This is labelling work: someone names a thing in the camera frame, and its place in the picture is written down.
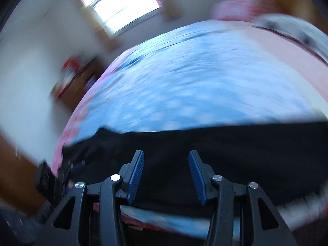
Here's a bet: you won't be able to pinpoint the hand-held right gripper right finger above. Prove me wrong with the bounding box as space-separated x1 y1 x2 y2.
188 150 299 246

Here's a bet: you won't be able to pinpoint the blue polka dot blanket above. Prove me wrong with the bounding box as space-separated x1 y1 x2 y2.
51 20 328 235

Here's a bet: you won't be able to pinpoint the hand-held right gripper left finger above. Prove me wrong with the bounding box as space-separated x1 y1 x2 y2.
34 150 145 246

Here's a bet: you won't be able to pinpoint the black pants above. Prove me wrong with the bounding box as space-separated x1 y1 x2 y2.
62 121 328 211

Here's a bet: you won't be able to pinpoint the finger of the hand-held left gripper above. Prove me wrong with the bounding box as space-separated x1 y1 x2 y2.
70 160 86 176

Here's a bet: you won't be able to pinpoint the wooden nightstand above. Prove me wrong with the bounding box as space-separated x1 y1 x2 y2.
51 56 106 111

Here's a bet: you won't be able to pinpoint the wooden door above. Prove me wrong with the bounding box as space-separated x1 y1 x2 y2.
0 128 53 216

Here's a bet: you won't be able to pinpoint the tan window curtain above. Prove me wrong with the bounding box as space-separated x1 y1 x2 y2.
161 2 183 20
95 26 121 50

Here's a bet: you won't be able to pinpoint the window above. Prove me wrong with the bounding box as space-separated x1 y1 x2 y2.
77 0 164 37

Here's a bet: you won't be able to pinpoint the wooden headboard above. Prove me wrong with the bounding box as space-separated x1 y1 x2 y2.
266 0 328 32

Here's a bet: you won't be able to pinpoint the red bag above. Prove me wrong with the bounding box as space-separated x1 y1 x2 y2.
61 56 83 83

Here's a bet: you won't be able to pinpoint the dark cloth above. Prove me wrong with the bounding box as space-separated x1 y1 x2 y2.
0 205 50 246

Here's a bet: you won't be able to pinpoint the pink pillow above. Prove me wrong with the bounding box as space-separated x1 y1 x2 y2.
211 0 280 23

